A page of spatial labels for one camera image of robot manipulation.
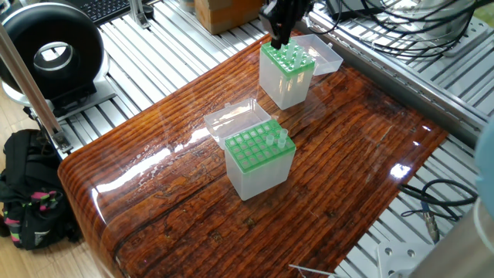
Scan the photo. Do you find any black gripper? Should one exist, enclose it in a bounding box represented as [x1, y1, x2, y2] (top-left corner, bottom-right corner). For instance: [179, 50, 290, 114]
[261, 0, 314, 49]

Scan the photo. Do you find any translucent tip box green rack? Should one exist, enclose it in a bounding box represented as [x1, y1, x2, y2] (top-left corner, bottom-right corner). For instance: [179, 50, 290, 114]
[258, 36, 317, 110]
[224, 120, 296, 202]

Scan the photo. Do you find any clear hinged box lid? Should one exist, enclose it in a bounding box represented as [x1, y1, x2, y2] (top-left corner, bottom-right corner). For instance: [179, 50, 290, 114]
[202, 99, 259, 149]
[297, 35, 345, 76]

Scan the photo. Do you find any brown cardboard box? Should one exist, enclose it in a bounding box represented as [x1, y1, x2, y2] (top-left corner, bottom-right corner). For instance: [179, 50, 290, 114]
[193, 0, 268, 36]

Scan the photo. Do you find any black keyboard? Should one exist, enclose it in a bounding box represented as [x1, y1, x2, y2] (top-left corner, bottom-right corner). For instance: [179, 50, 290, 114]
[77, 0, 134, 24]

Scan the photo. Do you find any glossy wooden board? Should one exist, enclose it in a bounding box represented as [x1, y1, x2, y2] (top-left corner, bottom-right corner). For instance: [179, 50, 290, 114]
[58, 23, 450, 278]

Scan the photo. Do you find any black round fan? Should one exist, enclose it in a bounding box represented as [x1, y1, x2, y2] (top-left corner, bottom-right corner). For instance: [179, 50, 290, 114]
[0, 4, 106, 118]

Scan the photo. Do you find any black backpack pink trim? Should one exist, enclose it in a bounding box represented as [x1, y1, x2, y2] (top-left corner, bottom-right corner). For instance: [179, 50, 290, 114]
[0, 127, 84, 250]

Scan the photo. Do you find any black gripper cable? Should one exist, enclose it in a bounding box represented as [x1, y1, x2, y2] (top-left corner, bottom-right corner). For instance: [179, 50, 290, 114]
[305, 0, 483, 59]

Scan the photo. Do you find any black looped cable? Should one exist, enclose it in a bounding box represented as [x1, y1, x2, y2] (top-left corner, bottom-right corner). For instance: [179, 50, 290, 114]
[401, 178, 479, 240]

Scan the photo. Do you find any slim aluminium post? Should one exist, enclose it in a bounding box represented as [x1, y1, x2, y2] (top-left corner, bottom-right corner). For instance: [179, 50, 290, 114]
[0, 31, 72, 154]

